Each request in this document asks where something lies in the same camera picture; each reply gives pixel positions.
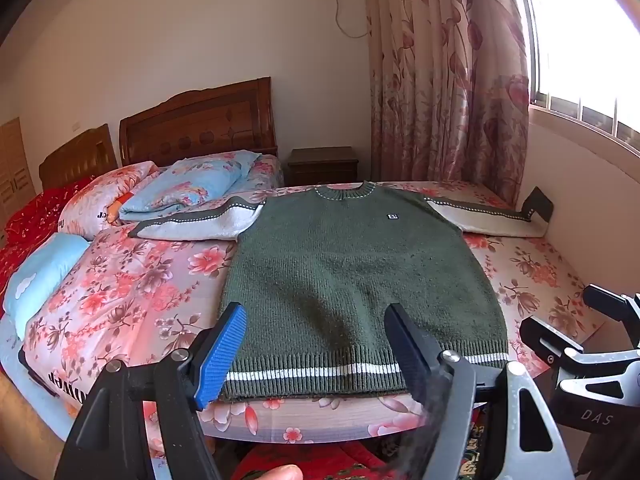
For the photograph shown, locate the green knit sweater white sleeves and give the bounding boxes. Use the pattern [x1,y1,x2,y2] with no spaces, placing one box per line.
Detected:
[134,182,550,402]

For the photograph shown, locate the red patterned clothing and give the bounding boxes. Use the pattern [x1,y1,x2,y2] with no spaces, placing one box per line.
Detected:
[231,441,396,479]

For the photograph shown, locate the left hand grey glove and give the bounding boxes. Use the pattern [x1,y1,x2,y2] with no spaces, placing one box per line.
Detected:
[256,465,304,480]

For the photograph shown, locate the light blue floral folded quilt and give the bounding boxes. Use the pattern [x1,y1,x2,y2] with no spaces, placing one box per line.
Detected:
[118,150,260,221]

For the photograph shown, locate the pink floral pillow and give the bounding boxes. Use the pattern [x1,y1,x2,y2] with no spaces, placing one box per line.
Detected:
[58,160,157,240]

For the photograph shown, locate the dark wooden nightstand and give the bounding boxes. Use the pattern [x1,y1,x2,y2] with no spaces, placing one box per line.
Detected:
[285,146,359,186]

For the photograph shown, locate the light blue cloud pillow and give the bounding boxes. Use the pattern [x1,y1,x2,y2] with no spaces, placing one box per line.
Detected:
[3,233,89,340]

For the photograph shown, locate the large wooden headboard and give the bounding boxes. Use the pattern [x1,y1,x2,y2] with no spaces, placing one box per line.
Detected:
[119,77,278,167]

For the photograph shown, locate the small wooden headboard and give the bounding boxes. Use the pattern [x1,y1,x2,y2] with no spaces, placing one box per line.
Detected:
[39,124,117,190]

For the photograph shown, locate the red blanket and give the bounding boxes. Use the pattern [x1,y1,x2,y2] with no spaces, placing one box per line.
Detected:
[1,174,96,300]

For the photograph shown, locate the wooden wardrobe door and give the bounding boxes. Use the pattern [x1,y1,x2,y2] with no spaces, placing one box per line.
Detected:
[0,117,36,228]

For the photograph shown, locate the window with grille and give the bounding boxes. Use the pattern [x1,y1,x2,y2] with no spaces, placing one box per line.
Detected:
[522,0,639,150]

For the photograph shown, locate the pink floral curtain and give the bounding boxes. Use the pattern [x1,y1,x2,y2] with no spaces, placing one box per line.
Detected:
[364,0,529,205]

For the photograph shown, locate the air conditioner power cable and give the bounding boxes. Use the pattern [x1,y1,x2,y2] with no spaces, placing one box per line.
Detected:
[330,0,370,40]

